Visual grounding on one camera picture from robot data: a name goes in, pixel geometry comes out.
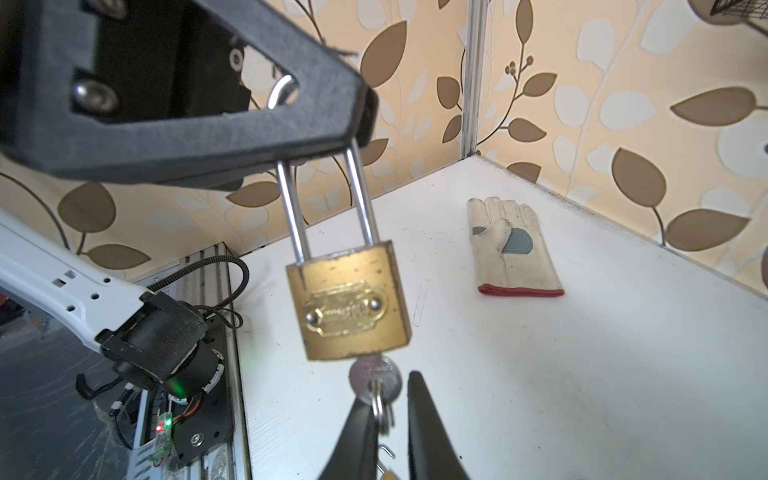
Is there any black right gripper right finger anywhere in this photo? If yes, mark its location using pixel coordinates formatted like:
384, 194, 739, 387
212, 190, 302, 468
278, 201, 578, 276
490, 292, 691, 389
407, 371, 469, 480

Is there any aluminium frame post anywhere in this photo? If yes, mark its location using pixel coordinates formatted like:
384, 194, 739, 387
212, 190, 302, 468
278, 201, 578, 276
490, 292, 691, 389
460, 0, 489, 159

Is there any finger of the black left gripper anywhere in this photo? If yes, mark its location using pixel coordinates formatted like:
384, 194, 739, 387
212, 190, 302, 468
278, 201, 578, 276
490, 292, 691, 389
1, 1, 378, 190

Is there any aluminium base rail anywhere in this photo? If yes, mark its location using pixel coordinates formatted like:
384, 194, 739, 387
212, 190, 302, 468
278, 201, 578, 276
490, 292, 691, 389
127, 243, 250, 479

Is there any white work glove red cuff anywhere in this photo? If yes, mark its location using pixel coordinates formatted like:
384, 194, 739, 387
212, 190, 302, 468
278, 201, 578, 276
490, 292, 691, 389
466, 197, 565, 298

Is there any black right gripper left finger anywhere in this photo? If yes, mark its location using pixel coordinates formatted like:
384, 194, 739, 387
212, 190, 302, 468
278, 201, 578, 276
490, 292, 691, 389
319, 399, 379, 480

